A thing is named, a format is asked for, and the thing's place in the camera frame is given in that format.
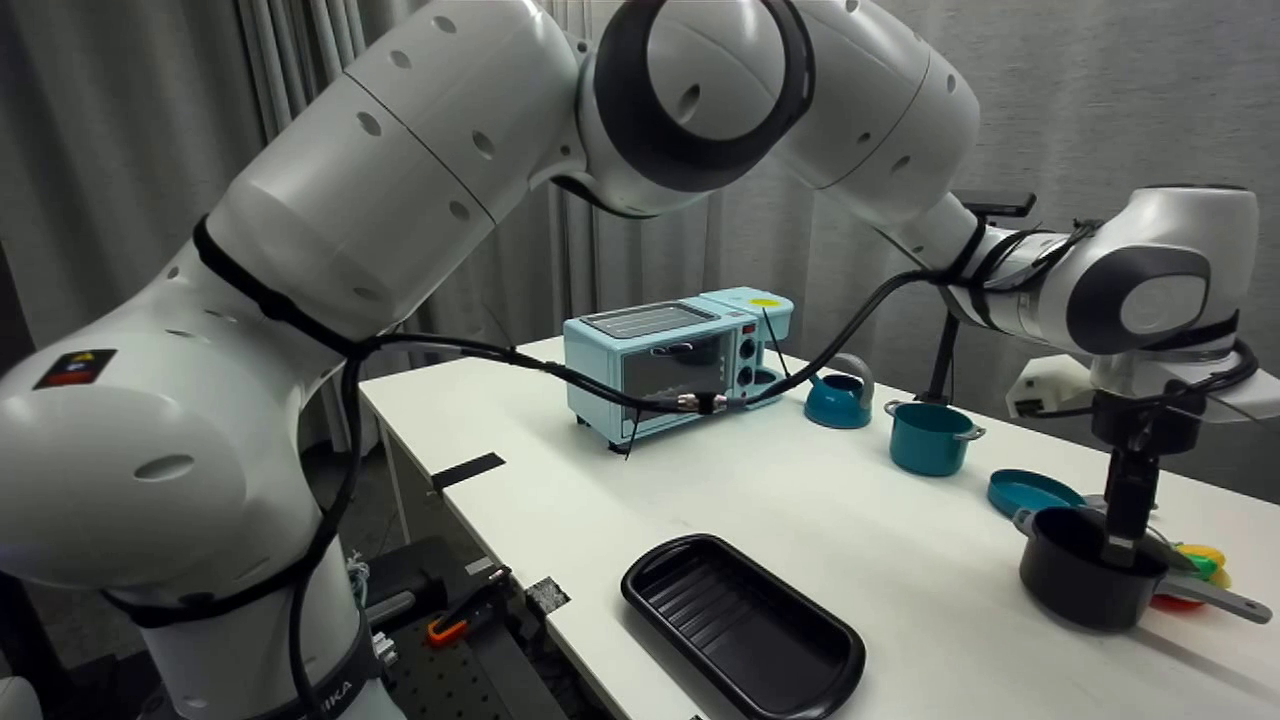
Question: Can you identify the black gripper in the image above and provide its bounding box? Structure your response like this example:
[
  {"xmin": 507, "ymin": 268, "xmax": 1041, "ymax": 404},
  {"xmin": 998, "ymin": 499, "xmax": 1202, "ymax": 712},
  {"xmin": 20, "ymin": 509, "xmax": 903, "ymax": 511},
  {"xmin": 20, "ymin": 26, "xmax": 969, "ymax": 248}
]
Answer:
[{"xmin": 1086, "ymin": 375, "xmax": 1211, "ymax": 570}]

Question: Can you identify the grey lid with silver handle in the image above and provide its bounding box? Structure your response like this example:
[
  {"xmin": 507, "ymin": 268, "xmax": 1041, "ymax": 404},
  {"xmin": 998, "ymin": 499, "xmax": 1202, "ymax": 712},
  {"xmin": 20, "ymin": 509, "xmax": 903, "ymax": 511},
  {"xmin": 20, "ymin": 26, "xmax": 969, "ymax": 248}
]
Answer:
[{"xmin": 1018, "ymin": 503, "xmax": 1173, "ymax": 579}]

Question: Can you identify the teal toy pot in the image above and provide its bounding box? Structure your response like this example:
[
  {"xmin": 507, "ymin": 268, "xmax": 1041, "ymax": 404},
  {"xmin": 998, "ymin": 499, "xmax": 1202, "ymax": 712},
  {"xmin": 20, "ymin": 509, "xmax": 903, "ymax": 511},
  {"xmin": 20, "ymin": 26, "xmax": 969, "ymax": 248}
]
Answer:
[{"xmin": 878, "ymin": 390, "xmax": 987, "ymax": 478}]

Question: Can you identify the yellow green red toy food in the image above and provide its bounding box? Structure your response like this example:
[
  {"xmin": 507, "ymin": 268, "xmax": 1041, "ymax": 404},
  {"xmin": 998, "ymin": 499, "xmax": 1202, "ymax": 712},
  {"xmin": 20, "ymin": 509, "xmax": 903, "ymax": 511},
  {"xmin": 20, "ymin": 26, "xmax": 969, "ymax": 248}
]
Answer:
[{"xmin": 1149, "ymin": 537, "xmax": 1230, "ymax": 617}]

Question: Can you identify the small blue bowl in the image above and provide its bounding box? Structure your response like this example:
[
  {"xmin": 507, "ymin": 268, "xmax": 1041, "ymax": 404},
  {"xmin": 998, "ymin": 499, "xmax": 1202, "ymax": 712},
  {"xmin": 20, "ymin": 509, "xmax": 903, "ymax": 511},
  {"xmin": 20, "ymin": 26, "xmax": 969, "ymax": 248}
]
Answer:
[{"xmin": 983, "ymin": 462, "xmax": 1093, "ymax": 523}]

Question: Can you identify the small teal toy kettle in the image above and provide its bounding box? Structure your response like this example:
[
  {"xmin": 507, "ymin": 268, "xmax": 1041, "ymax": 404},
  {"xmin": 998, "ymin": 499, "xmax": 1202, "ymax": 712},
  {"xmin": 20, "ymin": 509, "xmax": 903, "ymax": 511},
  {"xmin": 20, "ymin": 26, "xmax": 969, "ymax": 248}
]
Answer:
[{"xmin": 798, "ymin": 353, "xmax": 876, "ymax": 432}]

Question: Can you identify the black ribbed plastic tray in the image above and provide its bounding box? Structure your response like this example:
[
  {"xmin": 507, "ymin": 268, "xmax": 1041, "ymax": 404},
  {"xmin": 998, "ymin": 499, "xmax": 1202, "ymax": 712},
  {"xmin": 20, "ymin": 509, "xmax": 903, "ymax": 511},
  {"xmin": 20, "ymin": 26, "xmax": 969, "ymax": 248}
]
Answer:
[{"xmin": 614, "ymin": 532, "xmax": 866, "ymax": 720}]

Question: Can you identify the light blue toy toaster oven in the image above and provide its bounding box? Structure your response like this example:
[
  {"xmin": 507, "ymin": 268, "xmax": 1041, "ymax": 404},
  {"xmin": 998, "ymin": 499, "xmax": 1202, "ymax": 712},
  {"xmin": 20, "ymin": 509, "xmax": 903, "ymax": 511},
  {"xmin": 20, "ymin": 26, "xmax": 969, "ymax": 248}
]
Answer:
[{"xmin": 560, "ymin": 284, "xmax": 795, "ymax": 453}]

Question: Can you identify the short black tape strip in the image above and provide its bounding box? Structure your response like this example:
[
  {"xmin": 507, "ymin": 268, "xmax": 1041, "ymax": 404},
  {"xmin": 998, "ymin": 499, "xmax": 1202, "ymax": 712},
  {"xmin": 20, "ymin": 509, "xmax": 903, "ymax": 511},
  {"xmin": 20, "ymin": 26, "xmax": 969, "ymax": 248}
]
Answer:
[
  {"xmin": 519, "ymin": 570, "xmax": 575, "ymax": 617},
  {"xmin": 428, "ymin": 447, "xmax": 513, "ymax": 493}
]

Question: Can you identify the black robot mounting stand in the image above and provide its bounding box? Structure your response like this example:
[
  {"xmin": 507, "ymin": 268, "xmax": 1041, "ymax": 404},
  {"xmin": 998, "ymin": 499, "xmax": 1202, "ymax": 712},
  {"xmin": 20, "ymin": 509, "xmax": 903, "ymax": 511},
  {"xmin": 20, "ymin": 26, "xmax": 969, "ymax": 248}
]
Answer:
[{"xmin": 350, "ymin": 526, "xmax": 594, "ymax": 720}]

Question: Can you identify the grey curtain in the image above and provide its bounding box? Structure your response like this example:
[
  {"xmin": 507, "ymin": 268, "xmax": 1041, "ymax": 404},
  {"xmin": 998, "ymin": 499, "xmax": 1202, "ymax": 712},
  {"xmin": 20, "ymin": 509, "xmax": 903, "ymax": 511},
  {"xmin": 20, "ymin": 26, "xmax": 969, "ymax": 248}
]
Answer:
[{"xmin": 0, "ymin": 0, "xmax": 936, "ymax": 404}]

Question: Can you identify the black pot with grey handle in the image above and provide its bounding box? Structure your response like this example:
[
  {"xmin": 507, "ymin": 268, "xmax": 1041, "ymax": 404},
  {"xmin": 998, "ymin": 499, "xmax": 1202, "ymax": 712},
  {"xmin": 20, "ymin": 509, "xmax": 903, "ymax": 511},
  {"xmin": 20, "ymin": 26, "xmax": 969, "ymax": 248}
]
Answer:
[{"xmin": 1016, "ymin": 503, "xmax": 1276, "ymax": 634}]

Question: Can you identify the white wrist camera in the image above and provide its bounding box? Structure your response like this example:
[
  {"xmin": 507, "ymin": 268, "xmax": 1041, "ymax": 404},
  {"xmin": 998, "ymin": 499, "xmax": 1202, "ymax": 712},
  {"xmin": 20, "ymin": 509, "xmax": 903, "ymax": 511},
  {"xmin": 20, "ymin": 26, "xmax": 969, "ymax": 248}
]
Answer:
[{"xmin": 1003, "ymin": 353, "xmax": 1111, "ymax": 422}]

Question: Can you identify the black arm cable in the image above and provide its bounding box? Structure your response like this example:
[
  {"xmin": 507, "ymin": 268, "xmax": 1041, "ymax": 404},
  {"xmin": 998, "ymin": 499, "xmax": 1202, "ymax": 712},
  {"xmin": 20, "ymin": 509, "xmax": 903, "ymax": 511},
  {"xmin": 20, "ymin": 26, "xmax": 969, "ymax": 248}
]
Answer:
[{"xmin": 113, "ymin": 214, "xmax": 1072, "ymax": 720}]

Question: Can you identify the orange clamp handle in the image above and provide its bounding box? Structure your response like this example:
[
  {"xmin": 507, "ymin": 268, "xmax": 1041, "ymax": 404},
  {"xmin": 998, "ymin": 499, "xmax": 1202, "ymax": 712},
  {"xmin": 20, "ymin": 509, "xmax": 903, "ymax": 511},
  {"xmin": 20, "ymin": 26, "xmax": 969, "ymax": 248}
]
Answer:
[{"xmin": 422, "ymin": 610, "xmax": 473, "ymax": 652}]

